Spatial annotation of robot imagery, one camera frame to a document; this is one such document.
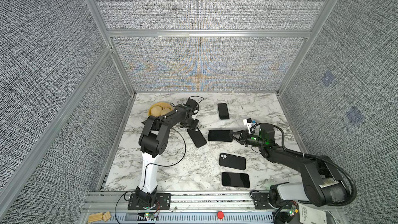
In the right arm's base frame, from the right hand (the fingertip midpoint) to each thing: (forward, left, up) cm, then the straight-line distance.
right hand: (230, 134), depth 84 cm
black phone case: (+5, +18, -10) cm, 21 cm away
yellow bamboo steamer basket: (+23, +43, -5) cm, 49 cm away
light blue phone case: (+22, +4, -11) cm, 25 cm away
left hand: (+12, +21, -11) cm, 27 cm away
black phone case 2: (-10, -2, -12) cm, 16 cm away
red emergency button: (-35, +7, -10) cm, 37 cm away
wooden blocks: (-36, +62, -10) cm, 72 cm away
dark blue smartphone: (+24, 0, -10) cm, 26 cm away
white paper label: (-35, -32, -11) cm, 49 cm away
